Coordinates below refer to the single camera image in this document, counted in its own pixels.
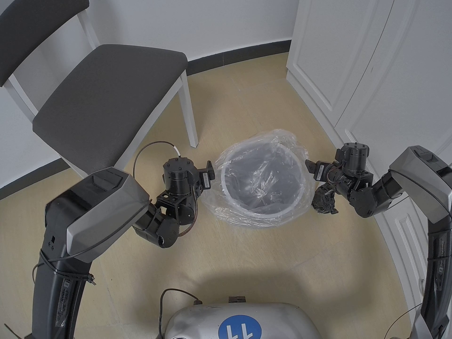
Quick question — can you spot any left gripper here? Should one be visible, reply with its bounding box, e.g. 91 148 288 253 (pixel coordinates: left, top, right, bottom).
192 160 216 193

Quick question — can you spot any white chair grey seat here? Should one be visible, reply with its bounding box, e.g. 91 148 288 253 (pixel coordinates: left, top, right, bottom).
0 0 199 177

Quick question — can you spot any clear plastic bag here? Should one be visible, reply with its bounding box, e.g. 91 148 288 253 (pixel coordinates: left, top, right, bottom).
201 129 311 228

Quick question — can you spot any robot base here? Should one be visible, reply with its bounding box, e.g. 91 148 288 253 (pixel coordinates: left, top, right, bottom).
163 296 322 339

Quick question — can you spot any black cable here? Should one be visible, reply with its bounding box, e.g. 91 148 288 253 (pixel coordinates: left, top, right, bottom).
133 141 181 190
158 288 202 338
385 303 424 339

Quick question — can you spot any black plastic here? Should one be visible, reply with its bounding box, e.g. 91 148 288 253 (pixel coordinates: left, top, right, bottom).
311 185 339 215

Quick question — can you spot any white wardrobe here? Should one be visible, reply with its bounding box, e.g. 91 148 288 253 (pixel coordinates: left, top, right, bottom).
285 0 452 335

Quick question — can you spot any white trash bin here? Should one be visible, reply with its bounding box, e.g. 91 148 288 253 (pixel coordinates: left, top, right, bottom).
220 136 306 226

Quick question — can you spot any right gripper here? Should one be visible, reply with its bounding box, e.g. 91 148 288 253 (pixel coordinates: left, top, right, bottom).
305 159 345 187

